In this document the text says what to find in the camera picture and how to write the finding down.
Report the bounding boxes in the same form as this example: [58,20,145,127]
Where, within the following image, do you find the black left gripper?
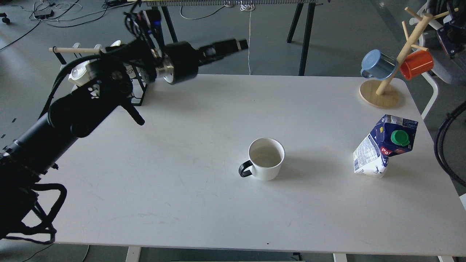
[198,39,249,66]

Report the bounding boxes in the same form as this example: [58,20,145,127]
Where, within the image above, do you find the white mug black handle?
[238,138,286,181]

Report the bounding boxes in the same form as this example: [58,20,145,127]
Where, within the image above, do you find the blue white milk carton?
[353,114,418,177]

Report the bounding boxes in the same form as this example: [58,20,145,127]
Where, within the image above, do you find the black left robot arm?
[0,10,249,245]

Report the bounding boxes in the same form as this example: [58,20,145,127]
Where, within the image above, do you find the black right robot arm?
[426,0,465,187]

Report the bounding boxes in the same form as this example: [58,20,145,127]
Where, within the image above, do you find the blue metal cup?
[360,49,398,81]

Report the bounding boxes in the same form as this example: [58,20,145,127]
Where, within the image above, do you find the orange cup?
[400,50,434,81]

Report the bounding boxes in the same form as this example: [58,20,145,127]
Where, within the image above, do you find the white hanging mug rear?
[110,40,125,47]

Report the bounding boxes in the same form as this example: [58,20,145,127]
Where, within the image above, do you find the white hanging mug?
[68,59,95,88]
[110,40,125,47]

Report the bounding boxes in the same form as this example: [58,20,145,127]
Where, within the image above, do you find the black trestle table legs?
[149,0,320,76]

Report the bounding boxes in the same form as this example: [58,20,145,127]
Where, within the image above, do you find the white hanging mug front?
[68,59,95,88]

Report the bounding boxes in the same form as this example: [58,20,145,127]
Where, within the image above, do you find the wooden mug tree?
[359,7,460,109]

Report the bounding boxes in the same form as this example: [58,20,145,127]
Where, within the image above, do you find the white hanging cord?
[240,3,255,75]

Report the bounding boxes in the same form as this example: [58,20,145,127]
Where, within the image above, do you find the black wire mug rack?
[49,43,149,106]

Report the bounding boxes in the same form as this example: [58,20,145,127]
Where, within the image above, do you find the white chair frame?
[421,72,439,120]

